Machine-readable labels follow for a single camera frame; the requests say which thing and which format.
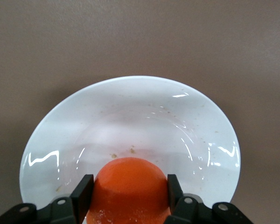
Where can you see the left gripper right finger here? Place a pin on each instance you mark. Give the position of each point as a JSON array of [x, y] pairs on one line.
[[189, 210]]

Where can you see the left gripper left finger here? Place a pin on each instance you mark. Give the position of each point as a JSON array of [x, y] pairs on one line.
[[60, 210]]

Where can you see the orange fruit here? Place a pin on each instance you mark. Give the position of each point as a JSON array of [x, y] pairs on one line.
[[130, 186]]

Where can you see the white round plate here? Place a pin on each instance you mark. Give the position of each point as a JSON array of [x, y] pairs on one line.
[[130, 116]]

